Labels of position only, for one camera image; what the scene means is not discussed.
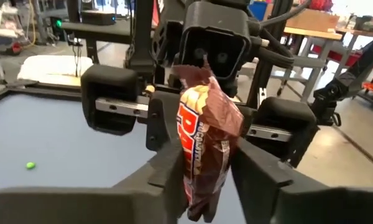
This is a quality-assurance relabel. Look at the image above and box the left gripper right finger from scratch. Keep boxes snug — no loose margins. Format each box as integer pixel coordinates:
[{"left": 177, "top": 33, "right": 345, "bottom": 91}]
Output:
[{"left": 231, "top": 138, "right": 373, "bottom": 224}]

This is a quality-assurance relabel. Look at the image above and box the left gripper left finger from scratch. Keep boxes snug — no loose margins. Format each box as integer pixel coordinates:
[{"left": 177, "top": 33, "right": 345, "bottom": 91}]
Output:
[{"left": 0, "top": 139, "right": 187, "bottom": 224}]

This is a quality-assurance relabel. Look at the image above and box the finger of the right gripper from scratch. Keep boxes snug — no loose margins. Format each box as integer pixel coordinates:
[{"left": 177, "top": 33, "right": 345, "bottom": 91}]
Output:
[
  {"left": 236, "top": 105, "right": 256, "bottom": 141},
  {"left": 145, "top": 90, "right": 180, "bottom": 152}
]

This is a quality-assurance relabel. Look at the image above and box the brown PayDay candy bar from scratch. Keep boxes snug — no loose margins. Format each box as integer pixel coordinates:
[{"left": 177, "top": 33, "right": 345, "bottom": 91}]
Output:
[{"left": 170, "top": 54, "right": 245, "bottom": 223}]

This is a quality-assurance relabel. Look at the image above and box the grey desk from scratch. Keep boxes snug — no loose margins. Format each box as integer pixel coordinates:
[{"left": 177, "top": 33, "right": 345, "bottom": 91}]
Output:
[{"left": 62, "top": 18, "right": 134, "bottom": 65}]

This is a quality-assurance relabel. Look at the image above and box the white trash bin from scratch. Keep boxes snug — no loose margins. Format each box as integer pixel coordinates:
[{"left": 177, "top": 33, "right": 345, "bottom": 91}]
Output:
[{"left": 17, "top": 55, "right": 94, "bottom": 86}]

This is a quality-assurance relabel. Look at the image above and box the wooden top metal table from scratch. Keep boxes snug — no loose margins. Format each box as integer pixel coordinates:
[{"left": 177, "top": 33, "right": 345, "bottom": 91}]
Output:
[{"left": 276, "top": 26, "right": 361, "bottom": 103}]

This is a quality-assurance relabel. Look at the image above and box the cluttered rolling cart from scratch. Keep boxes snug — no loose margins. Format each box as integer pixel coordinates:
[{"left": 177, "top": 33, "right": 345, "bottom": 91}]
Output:
[{"left": 0, "top": 0, "right": 27, "bottom": 57}]

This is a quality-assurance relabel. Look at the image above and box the yellow hanging cable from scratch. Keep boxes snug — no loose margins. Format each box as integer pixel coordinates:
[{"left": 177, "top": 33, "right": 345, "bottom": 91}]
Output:
[{"left": 24, "top": 0, "right": 37, "bottom": 47}]

